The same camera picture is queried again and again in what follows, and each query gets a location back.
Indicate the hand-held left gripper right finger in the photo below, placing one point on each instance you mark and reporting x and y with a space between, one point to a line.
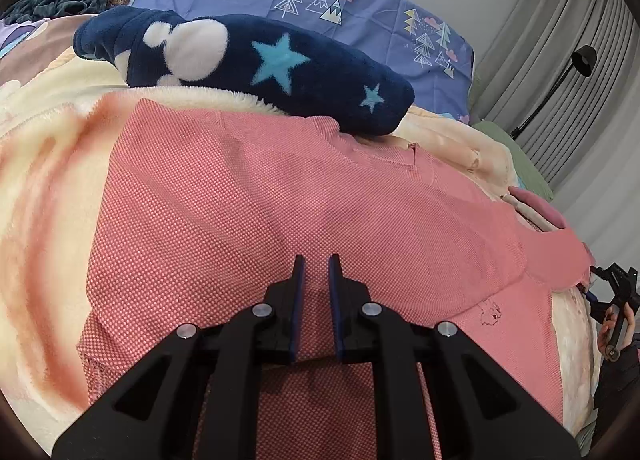
334 300

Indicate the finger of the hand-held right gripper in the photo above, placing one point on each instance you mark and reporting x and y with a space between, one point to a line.
612 274

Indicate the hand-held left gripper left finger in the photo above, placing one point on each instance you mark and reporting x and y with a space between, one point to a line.
298 300

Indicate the pink knit shirt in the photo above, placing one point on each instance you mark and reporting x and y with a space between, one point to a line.
280 200

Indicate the person's right forearm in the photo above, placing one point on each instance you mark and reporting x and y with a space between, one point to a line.
620 390

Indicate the person's right hand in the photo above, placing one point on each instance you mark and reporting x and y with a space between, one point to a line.
606 327

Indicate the large green pillow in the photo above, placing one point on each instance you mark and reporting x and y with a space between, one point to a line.
520 155

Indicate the black floor lamp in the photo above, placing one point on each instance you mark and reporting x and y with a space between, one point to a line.
584 59

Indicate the navy star fleece garment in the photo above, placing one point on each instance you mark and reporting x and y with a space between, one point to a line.
310 75

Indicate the grey curtain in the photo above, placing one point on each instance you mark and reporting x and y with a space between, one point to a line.
575 15

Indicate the cream plush printed blanket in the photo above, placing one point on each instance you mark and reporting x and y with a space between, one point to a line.
45 200

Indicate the purple tree print cover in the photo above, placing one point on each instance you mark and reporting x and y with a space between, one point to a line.
375 5

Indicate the dark teal cloth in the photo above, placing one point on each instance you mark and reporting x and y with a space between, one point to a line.
55 3

